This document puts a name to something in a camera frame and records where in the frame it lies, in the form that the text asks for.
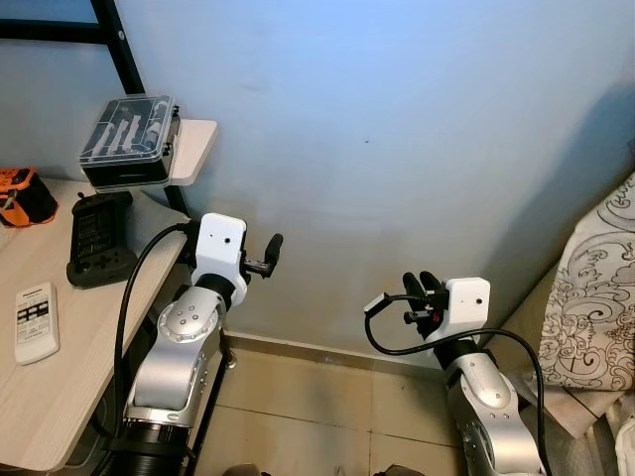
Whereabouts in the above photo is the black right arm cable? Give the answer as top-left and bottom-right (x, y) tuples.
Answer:
(361, 292), (553, 472)

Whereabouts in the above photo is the black flat object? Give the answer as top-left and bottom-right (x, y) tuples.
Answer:
(78, 94), (183, 192)

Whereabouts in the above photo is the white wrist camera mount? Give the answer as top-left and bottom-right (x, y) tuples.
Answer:
(440, 277), (492, 344)
(192, 212), (249, 306)

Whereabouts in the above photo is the black keypad device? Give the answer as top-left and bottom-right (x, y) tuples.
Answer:
(66, 190), (141, 290)

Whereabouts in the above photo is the orange black tool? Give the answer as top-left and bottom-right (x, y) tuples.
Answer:
(0, 167), (60, 230)

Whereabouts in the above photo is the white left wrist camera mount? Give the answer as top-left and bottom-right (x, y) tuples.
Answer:
(192, 212), (249, 306)

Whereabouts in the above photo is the white remote control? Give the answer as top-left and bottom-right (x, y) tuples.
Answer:
(14, 282), (62, 366)

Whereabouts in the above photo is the grey left robot leg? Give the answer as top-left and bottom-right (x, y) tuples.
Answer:
(220, 463), (271, 476)

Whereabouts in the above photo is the grey robot leg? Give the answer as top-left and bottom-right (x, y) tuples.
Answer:
(375, 463), (430, 476)
(220, 463), (271, 476)

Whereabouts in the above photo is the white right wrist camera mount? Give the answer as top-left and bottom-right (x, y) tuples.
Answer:
(440, 277), (492, 344)

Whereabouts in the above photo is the wood desk black frame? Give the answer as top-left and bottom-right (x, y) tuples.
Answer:
(0, 0), (239, 476)

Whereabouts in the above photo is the grey right robot leg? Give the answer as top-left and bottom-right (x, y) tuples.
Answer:
(375, 463), (430, 476)

